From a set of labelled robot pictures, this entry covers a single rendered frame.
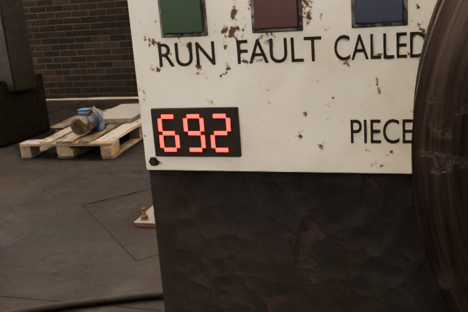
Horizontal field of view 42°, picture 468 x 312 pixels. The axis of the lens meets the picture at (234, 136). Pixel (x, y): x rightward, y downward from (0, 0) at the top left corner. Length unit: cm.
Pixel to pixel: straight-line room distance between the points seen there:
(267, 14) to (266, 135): 10
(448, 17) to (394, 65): 14
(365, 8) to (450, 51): 14
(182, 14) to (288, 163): 15
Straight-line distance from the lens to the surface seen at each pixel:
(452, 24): 36
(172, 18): 52
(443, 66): 36
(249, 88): 52
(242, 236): 58
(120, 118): 526
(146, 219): 335
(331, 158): 52
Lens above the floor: 122
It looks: 14 degrees down
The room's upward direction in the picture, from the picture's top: 4 degrees counter-clockwise
